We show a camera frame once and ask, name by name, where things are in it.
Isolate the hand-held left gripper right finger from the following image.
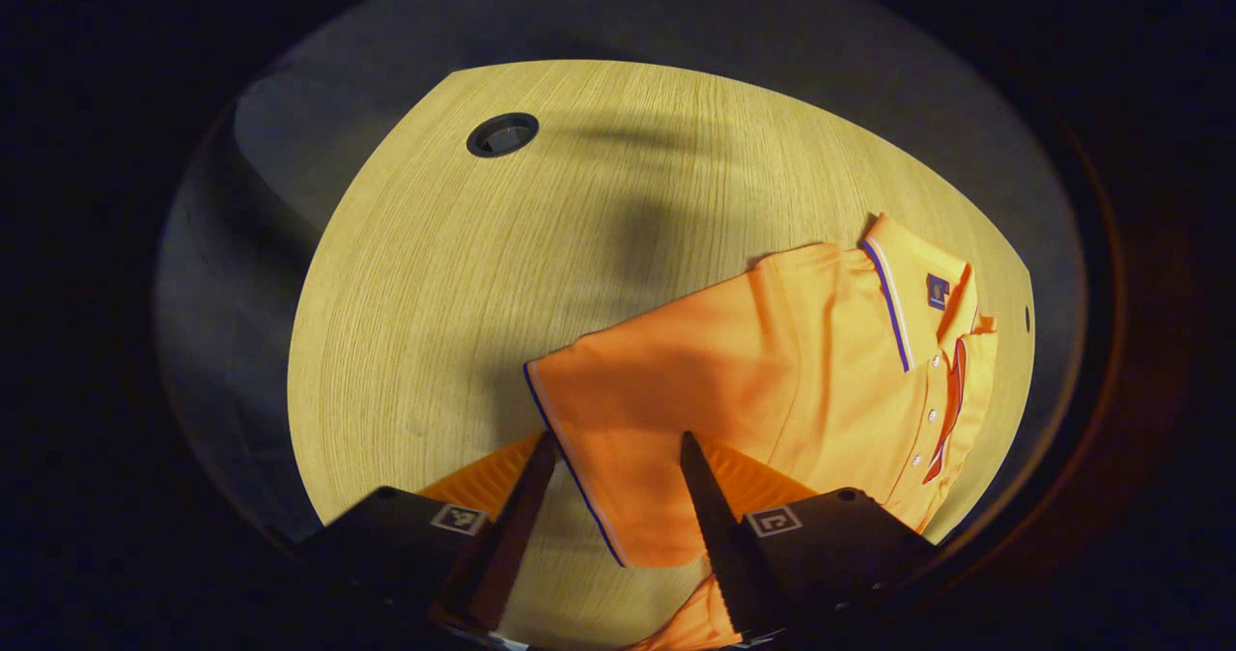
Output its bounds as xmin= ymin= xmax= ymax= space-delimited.
xmin=679 ymin=429 xmax=938 ymax=642

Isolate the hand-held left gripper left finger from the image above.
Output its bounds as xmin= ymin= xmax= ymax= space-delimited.
xmin=295 ymin=429 xmax=559 ymax=637

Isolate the orange T-shirt with striped collar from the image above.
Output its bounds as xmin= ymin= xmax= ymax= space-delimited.
xmin=523 ymin=212 xmax=997 ymax=651

